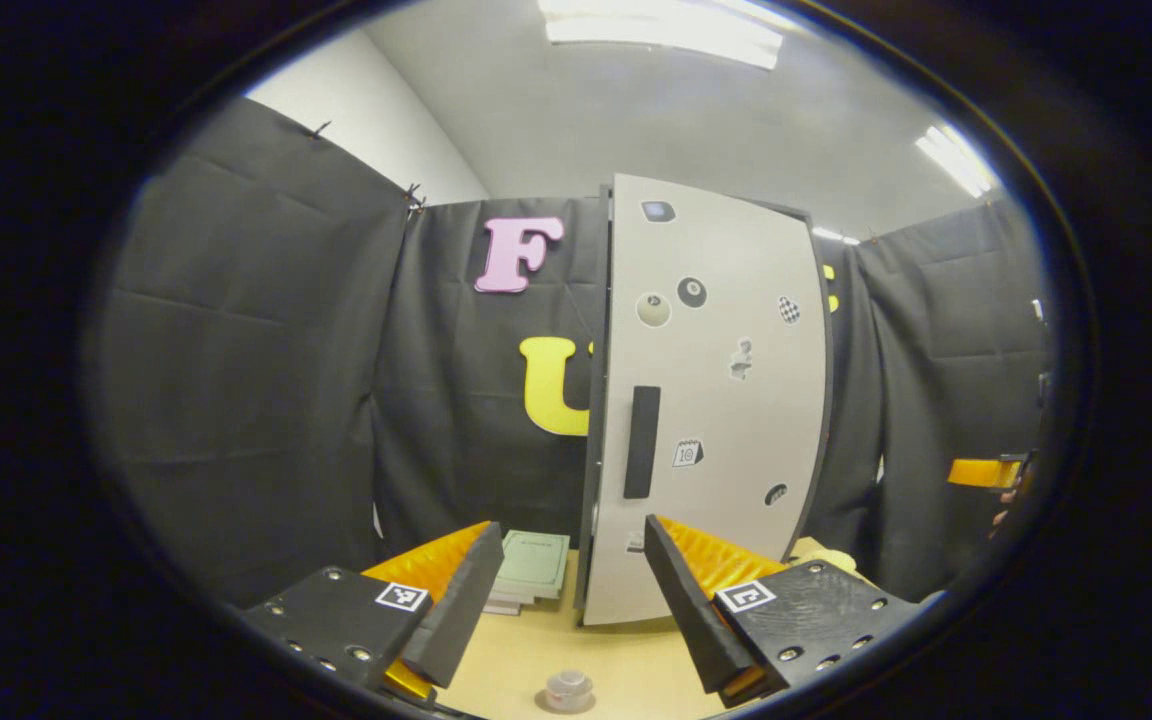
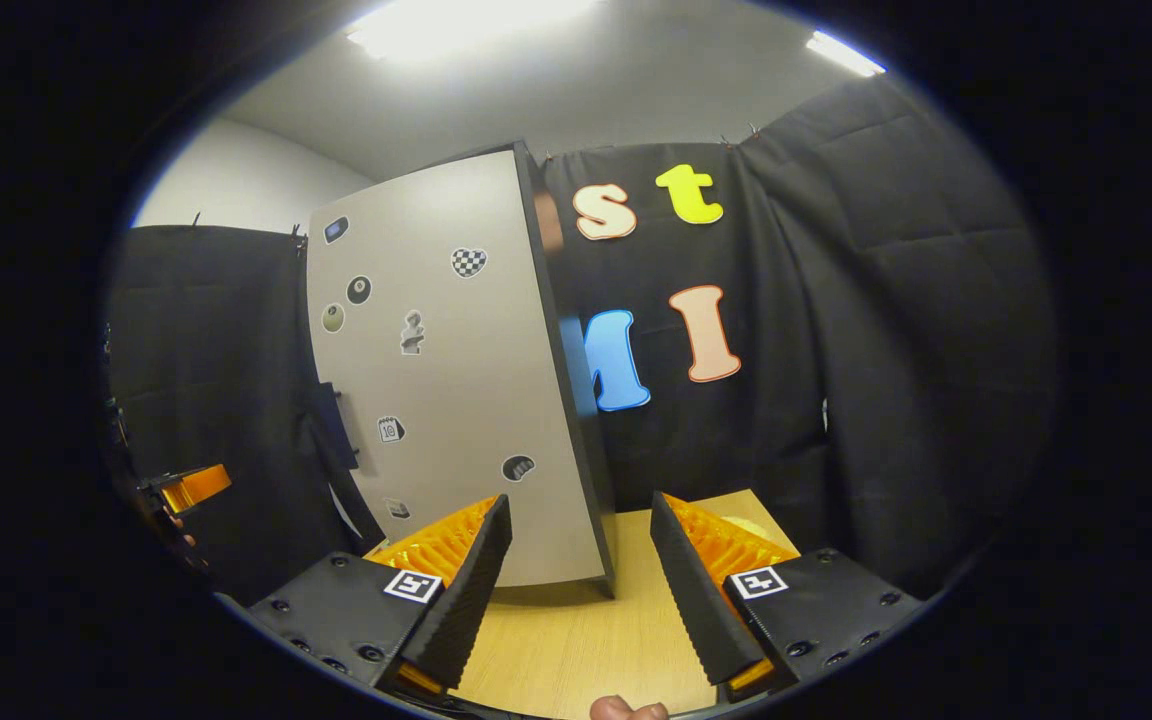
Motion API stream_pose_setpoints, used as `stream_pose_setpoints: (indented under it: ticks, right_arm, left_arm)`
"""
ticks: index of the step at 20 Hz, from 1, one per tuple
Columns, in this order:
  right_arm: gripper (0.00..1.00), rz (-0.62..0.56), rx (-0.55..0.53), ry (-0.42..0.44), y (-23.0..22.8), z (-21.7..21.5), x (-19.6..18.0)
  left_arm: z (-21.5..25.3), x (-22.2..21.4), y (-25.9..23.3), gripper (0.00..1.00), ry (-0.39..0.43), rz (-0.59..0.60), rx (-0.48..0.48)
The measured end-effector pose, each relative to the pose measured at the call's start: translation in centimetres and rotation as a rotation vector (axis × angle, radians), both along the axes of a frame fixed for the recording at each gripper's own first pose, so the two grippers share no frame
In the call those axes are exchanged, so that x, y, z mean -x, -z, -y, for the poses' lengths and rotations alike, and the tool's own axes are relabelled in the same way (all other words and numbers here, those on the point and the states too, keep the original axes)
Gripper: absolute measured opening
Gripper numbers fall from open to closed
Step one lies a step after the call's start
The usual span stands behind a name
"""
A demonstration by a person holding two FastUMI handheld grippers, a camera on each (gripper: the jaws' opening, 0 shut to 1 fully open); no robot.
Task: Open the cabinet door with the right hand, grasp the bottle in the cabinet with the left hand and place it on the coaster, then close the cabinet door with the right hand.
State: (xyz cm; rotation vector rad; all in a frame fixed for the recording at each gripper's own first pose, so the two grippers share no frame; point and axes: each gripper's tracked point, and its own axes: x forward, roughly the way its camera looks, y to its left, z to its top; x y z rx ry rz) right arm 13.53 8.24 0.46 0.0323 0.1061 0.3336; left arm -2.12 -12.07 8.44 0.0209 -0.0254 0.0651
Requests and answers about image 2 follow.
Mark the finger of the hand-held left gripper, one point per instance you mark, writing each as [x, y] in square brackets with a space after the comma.
[198, 487]

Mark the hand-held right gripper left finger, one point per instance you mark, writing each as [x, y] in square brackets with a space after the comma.
[461, 610]

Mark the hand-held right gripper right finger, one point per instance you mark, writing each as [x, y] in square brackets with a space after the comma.
[696, 610]

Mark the light grey cabinet door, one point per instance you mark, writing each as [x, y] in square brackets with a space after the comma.
[456, 380]

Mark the black backdrop cloth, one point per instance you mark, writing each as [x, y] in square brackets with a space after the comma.
[886, 350]

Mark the long ceiling light panel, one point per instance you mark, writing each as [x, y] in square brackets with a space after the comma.
[466, 25]

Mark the narrow ceiling light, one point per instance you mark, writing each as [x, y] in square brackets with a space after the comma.
[844, 55]

